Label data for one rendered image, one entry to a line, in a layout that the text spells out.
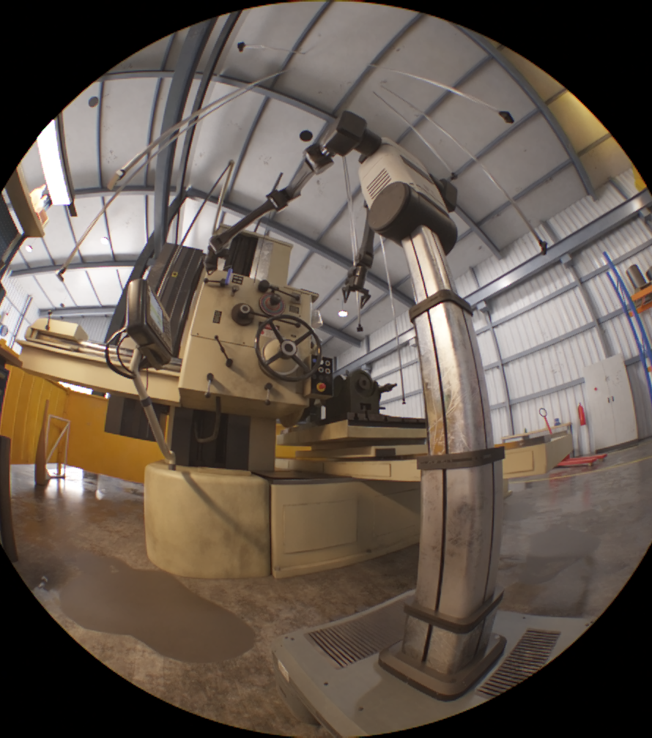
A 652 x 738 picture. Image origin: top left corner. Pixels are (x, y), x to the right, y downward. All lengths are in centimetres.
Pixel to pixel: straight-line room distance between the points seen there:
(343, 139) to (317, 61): 700
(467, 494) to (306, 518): 125
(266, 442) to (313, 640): 166
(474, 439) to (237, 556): 134
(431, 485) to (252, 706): 77
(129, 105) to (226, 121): 321
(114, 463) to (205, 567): 269
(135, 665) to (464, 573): 93
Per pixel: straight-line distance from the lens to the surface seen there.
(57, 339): 213
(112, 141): 1016
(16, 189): 183
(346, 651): 69
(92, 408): 412
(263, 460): 208
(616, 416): 719
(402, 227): 64
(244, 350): 148
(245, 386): 142
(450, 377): 44
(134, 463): 388
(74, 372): 190
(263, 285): 166
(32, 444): 369
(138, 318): 92
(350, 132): 87
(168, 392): 168
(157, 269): 260
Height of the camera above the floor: 73
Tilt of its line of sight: 20 degrees up
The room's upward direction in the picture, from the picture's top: straight up
